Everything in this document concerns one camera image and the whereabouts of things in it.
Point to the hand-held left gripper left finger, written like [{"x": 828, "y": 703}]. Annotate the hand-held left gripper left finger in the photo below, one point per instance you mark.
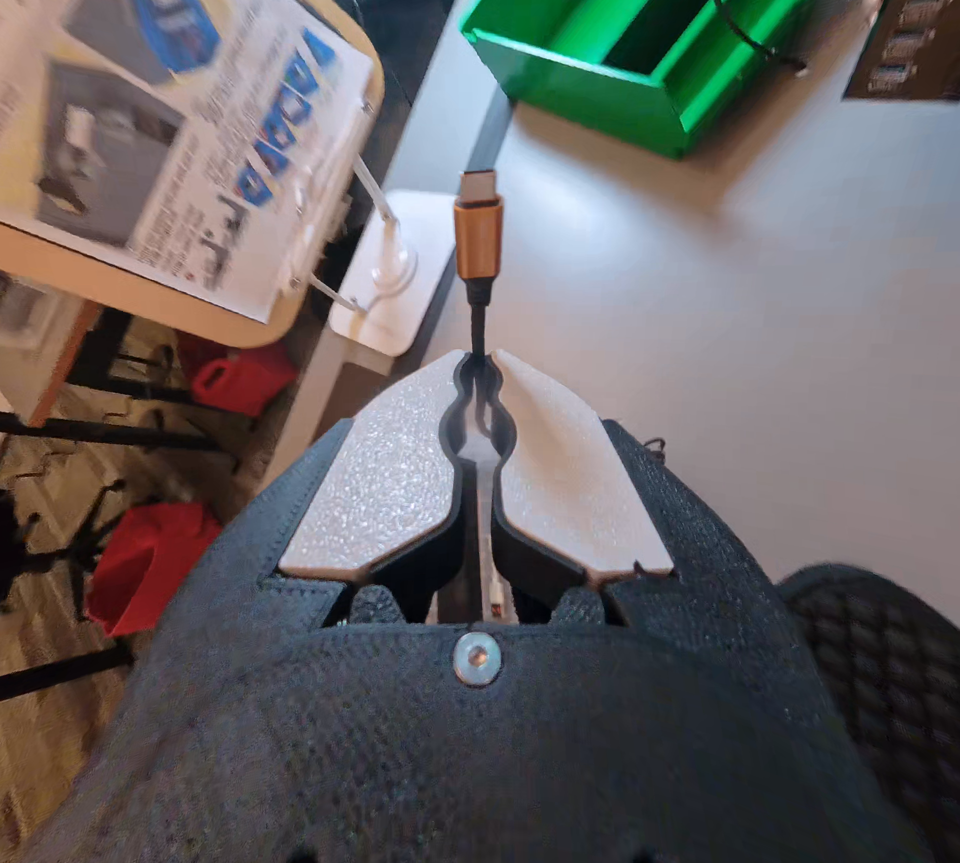
[{"x": 375, "y": 480}]

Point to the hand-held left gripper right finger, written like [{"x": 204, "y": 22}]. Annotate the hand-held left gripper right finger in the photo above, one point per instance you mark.
[{"x": 577, "y": 480}]

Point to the black usb hub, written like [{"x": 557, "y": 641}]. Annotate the black usb hub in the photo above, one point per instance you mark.
[{"x": 915, "y": 30}]

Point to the red plastic canister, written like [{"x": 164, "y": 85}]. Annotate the red plastic canister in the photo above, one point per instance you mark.
[{"x": 240, "y": 379}]

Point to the white sign stand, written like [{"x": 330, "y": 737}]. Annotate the white sign stand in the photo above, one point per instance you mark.
[{"x": 420, "y": 240}]

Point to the black tripod stand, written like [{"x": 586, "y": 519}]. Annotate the black tripod stand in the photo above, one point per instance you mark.
[
  {"x": 112, "y": 432},
  {"x": 52, "y": 672}
]

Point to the green plastic bin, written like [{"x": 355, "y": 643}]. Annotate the green plastic bin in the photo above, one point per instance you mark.
[{"x": 600, "y": 83}]

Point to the beige sign board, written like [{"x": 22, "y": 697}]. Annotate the beige sign board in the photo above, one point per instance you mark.
[{"x": 112, "y": 285}]

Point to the black mesh chair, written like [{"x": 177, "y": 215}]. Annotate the black mesh chair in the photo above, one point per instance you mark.
[{"x": 885, "y": 653}]

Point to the printed instruction sheet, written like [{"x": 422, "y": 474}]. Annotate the printed instruction sheet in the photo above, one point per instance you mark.
[{"x": 187, "y": 128}]

